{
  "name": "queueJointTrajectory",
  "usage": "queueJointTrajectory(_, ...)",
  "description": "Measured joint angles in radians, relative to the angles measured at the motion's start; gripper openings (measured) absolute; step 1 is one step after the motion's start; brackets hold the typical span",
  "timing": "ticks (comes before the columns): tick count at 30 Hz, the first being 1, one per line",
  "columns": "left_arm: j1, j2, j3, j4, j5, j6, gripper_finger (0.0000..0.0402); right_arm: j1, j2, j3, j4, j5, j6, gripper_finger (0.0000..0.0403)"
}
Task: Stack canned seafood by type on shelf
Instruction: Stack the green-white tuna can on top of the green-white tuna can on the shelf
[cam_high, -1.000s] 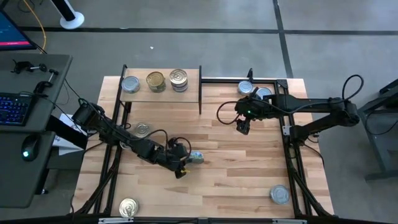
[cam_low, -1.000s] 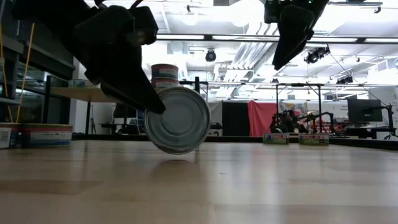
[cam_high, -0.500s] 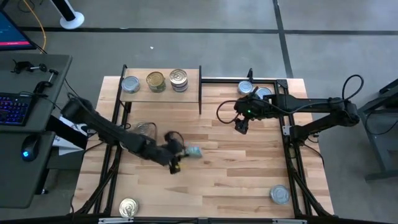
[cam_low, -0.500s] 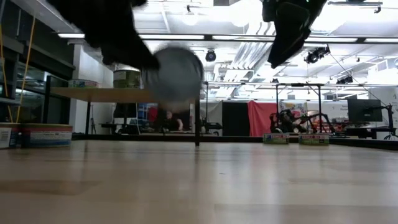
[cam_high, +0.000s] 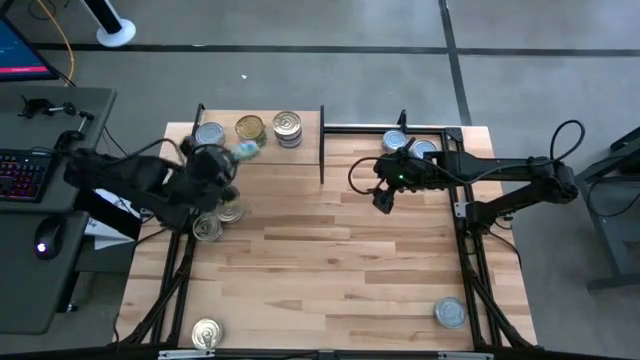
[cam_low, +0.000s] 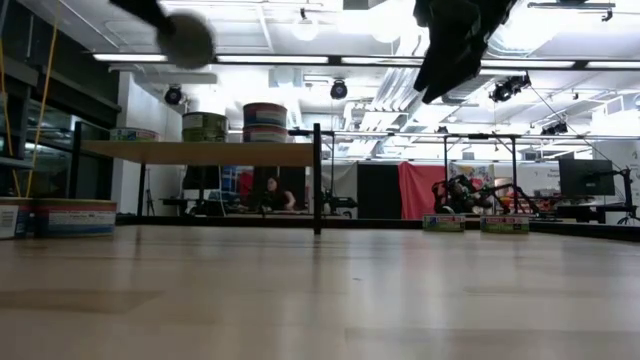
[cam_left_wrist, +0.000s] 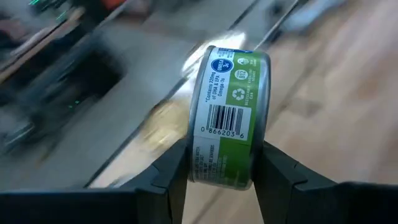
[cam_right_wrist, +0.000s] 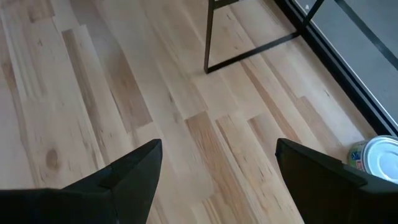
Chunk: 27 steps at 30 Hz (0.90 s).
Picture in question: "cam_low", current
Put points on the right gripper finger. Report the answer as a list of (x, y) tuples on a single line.
[(450, 60)]

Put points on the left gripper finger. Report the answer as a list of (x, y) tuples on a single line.
[(145, 12)]

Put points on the green label seafood can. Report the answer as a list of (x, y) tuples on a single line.
[(205, 135), (205, 120), (444, 224), (505, 225), (135, 135)]

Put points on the large background robot arm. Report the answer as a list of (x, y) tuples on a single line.
[(460, 192)]

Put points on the small background robot arm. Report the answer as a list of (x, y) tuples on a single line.
[(340, 202)]

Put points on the wooden shelf with black legs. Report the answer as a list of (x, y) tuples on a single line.
[(200, 153)]

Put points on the black track spotlight cluster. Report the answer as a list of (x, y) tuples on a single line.
[(507, 89)]

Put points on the black round ceiling spotlight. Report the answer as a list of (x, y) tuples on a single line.
[(338, 90), (173, 95)]

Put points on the dark ceiling box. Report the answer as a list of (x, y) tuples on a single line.
[(365, 4)]

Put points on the small black track spotlight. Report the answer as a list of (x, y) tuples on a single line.
[(555, 129)]

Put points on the long ceiling light strip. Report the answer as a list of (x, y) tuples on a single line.
[(270, 59)]

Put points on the red hanging cloth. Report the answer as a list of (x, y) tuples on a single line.
[(415, 190)]

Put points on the black upright panel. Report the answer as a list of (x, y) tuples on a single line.
[(377, 190)]

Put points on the black background screen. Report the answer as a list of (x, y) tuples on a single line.
[(200, 177)]

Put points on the dark background computer monitor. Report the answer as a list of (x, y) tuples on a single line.
[(585, 177)]

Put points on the grey side desk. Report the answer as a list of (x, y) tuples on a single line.
[(15, 162)]

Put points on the cluttered black background desk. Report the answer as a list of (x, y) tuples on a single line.
[(595, 209)]

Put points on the person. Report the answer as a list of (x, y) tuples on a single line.
[(277, 195)]

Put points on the black ceiling rail fixture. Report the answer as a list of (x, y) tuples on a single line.
[(570, 5)]

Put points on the colourful wall poster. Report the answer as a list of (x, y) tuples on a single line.
[(475, 171)]

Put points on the black background gantry frame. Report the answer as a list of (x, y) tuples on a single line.
[(514, 155)]

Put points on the black metal frame pole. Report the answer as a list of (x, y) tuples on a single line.
[(200, 220)]

